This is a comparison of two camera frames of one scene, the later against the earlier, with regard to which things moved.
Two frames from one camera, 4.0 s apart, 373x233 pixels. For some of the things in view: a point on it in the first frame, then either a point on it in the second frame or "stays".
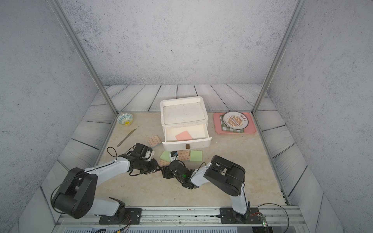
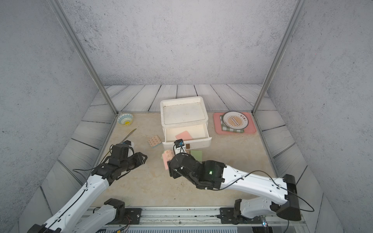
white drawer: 185,136 stays
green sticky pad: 196,155 stays
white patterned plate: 235,120 stays
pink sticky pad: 183,136 stays
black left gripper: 154,167 → 139,159
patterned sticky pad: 161,163 → 167,155
